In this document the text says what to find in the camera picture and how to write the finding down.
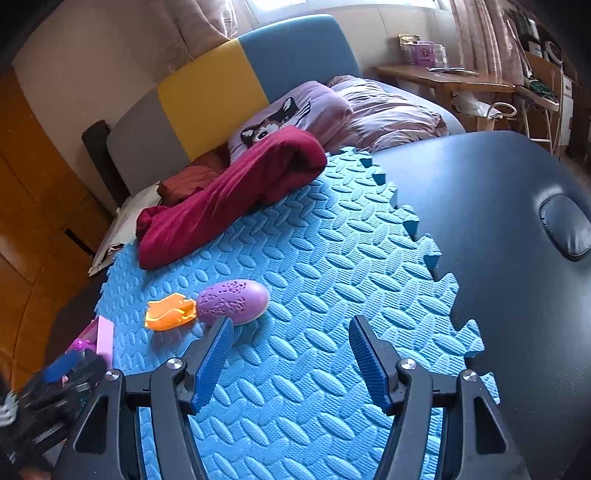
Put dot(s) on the purple box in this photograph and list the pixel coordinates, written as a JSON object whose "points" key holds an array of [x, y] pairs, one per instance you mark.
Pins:
{"points": [[429, 53]]}

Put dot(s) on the dark booklet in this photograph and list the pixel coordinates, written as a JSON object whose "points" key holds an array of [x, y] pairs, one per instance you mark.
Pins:
{"points": [[452, 70]]}

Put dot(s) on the blue foam puzzle mat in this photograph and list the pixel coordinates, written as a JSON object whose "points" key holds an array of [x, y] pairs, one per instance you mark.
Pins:
{"points": [[323, 258]]}

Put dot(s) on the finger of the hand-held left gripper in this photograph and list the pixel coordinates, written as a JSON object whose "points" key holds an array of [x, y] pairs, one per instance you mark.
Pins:
{"points": [[57, 369], [91, 367]]}

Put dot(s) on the pale pink curtain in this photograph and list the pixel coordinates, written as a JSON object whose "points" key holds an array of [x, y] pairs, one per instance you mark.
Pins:
{"points": [[207, 27], [480, 41]]}

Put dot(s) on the white frame chair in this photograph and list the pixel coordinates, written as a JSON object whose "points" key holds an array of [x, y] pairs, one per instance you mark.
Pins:
{"points": [[545, 78]]}

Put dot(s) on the white tray with pink rim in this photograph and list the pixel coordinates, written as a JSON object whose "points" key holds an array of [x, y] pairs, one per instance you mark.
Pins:
{"points": [[105, 341]]}

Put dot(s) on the dark red quilted cloth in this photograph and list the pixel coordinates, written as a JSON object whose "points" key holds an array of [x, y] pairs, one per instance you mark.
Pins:
{"points": [[189, 180]]}

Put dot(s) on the magenta toy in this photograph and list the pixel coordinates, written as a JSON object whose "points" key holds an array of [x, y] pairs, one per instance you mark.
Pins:
{"points": [[82, 345]]}

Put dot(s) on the grey yellow blue headboard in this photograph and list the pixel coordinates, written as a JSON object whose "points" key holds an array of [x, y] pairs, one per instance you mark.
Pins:
{"points": [[207, 97]]}

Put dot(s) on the pink duvet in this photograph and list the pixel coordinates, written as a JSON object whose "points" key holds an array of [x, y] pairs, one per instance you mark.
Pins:
{"points": [[392, 115]]}

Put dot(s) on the purple egg-shaped toy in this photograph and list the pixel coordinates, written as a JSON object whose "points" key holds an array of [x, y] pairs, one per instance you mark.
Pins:
{"points": [[235, 297]]}

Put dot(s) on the wooden wardrobe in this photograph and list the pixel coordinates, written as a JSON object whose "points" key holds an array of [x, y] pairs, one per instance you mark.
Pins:
{"points": [[32, 184]]}

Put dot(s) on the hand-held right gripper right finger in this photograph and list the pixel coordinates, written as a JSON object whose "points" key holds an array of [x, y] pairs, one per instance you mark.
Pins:
{"points": [[371, 369]]}

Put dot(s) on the white cloth bag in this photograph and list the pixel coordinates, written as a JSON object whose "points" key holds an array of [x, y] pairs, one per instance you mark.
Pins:
{"points": [[124, 217]]}

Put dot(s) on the white plastic bag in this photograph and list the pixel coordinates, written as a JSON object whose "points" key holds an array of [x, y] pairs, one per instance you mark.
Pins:
{"points": [[466, 105]]}

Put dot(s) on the wooden desk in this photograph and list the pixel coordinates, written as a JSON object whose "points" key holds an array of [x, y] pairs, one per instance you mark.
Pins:
{"points": [[415, 74]]}

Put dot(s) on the cat print pillow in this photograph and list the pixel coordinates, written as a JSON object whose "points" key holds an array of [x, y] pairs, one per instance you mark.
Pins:
{"points": [[295, 106]]}

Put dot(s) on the maroon blanket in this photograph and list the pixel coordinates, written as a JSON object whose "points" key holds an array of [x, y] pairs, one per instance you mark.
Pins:
{"points": [[240, 184]]}

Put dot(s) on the orange toy boat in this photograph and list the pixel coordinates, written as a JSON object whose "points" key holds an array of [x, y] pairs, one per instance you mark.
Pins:
{"points": [[168, 318]]}

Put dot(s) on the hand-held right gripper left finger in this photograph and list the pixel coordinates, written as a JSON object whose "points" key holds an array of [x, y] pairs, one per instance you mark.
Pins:
{"points": [[210, 364]]}

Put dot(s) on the gold box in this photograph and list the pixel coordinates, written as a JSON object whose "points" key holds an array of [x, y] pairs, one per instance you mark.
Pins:
{"points": [[405, 44]]}

